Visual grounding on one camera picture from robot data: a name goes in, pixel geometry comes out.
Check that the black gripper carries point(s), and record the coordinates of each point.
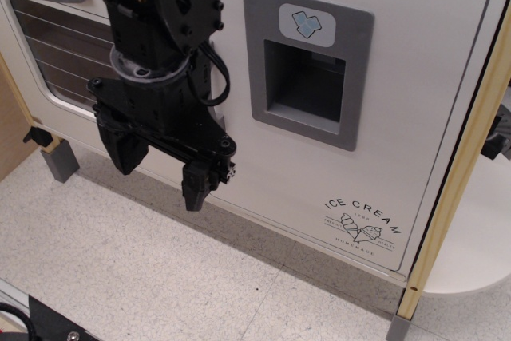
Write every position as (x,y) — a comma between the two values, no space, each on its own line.
(170,110)

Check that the white fridge door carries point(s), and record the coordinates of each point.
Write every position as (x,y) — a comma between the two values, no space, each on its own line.
(425,59)

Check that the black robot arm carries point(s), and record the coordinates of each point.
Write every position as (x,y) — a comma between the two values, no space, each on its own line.
(154,34)

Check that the grey left foot cap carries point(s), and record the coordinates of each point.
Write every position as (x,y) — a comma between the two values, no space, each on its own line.
(61,162)

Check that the grey foot cap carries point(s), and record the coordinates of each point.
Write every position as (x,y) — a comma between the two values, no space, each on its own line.
(399,328)
(61,162)

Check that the black clamp on left leg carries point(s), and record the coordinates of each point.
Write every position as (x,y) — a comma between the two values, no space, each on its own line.
(39,136)

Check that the wooden left side panel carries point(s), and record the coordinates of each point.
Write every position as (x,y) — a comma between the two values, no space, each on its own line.
(14,126)

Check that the white oven door with window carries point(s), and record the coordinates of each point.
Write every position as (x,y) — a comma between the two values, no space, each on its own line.
(52,50)

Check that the grey ice dispenser panel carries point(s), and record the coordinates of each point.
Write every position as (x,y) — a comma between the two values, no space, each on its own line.
(309,90)

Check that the ice cube sticker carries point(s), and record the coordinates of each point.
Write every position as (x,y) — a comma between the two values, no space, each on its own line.
(307,25)

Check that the ice cream logo decal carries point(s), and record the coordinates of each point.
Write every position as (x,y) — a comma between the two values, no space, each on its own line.
(362,226)

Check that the white toy kitchen cabinet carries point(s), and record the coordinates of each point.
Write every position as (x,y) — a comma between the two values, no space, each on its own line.
(331,121)

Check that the grey right foot cap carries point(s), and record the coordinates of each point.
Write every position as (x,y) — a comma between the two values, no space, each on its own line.
(399,328)

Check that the white round table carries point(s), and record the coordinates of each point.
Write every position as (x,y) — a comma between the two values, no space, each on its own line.
(475,254)

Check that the black clamp at right edge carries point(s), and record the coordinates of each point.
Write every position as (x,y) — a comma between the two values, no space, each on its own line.
(498,138)

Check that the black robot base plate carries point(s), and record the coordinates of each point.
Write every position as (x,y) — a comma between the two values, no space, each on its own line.
(51,325)

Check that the aluminium rail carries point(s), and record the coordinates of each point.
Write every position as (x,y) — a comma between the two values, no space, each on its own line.
(14,297)

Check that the wooden right corner post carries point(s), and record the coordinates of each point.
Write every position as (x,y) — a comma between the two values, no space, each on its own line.
(494,82)

